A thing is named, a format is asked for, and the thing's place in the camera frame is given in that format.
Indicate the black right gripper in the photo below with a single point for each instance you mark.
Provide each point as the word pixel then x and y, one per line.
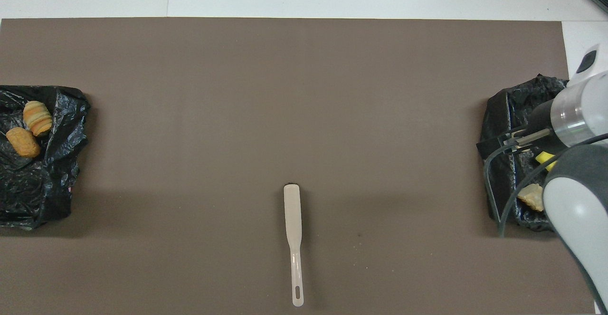
pixel 540 118

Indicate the green and yellow sponge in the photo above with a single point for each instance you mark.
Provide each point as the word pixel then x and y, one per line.
pixel 545 158

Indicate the beige torn sponge chunk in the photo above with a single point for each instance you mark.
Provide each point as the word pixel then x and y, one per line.
pixel 38 118
pixel 531 196

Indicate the beige hand brush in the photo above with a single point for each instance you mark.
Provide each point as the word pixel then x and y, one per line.
pixel 293 210

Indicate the brown cork-like sponge chunk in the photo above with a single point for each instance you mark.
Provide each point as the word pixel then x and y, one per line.
pixel 23 142

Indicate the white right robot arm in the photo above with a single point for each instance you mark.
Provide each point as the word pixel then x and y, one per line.
pixel 579 210

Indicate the black bag lined bin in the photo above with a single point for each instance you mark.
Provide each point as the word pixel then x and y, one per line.
pixel 503 110
pixel 42 186

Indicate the brown table mat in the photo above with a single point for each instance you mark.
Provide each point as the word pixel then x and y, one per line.
pixel 285 91

